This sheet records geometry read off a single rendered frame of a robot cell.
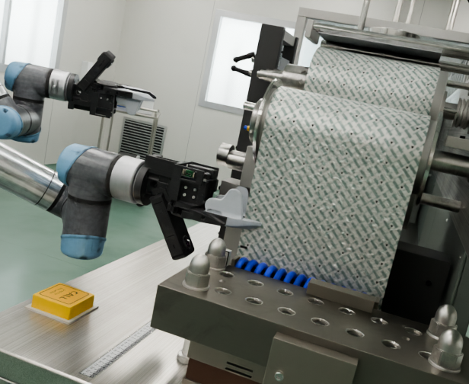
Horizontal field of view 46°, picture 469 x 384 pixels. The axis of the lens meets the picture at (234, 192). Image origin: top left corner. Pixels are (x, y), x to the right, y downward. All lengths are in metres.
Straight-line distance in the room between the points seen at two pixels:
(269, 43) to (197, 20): 5.80
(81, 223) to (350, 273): 0.45
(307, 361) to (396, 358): 0.10
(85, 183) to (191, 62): 6.05
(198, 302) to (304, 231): 0.23
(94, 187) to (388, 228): 0.48
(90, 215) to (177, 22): 6.21
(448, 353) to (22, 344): 0.55
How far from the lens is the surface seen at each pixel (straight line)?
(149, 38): 7.23
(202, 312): 0.71
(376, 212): 0.84
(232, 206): 0.86
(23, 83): 1.46
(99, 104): 1.42
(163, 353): 0.85
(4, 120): 1.32
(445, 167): 0.88
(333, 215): 0.84
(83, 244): 0.98
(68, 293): 0.94
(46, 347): 0.83
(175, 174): 0.87
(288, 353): 0.68
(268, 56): 1.21
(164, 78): 7.08
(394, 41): 1.14
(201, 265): 0.72
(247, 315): 0.70
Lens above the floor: 1.29
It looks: 10 degrees down
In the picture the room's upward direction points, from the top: 12 degrees clockwise
